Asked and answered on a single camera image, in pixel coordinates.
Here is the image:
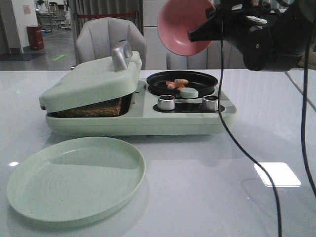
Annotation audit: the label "left grey upholstered chair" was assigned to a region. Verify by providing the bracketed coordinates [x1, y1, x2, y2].
[76, 17, 147, 70]

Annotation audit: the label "white refrigerator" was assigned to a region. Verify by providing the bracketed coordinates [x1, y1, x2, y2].
[143, 0, 167, 70]

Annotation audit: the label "right silver control knob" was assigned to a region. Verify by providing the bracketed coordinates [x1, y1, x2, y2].
[202, 95, 220, 112]

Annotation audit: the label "red trash bin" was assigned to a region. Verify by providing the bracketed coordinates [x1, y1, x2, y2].
[26, 26, 44, 50]

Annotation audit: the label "black round frying pan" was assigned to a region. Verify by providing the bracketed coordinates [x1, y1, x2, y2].
[146, 70, 218, 98]

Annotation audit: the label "light green plastic plate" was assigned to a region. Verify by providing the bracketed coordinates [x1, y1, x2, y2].
[7, 137, 145, 228]

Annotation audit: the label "red barrier belt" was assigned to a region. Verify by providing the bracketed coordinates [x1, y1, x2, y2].
[77, 11, 138, 19]

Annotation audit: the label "silver control knob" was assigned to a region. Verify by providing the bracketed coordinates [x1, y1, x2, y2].
[202, 95, 220, 112]
[157, 95, 176, 111]

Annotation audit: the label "pink plastic bowl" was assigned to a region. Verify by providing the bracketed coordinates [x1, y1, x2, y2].
[158, 0, 214, 56]

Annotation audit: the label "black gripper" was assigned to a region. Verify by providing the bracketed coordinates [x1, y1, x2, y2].
[188, 0, 316, 72]

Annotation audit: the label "green breakfast maker base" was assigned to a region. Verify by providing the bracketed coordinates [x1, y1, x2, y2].
[46, 79, 237, 137]

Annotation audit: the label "white cable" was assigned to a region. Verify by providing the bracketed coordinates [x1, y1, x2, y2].
[285, 70, 316, 112]

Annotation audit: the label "grey upholstered chair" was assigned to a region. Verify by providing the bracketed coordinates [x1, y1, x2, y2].
[76, 17, 147, 70]
[166, 41, 245, 70]

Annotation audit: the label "black cable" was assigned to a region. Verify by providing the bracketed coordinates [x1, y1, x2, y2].
[217, 14, 283, 237]
[300, 14, 316, 198]

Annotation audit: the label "green breakfast maker lid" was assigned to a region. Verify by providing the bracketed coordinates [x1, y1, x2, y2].
[39, 51, 142, 113]

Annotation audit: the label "right grey upholstered chair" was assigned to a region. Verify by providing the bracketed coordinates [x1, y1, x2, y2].
[166, 41, 245, 70]

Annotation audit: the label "bread slice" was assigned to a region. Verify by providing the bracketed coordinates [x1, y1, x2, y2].
[50, 97, 128, 118]

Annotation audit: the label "pink shrimp pieces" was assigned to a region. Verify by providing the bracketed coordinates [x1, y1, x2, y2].
[165, 79, 189, 90]

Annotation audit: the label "left silver control knob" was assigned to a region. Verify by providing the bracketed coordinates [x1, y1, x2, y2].
[157, 95, 176, 111]

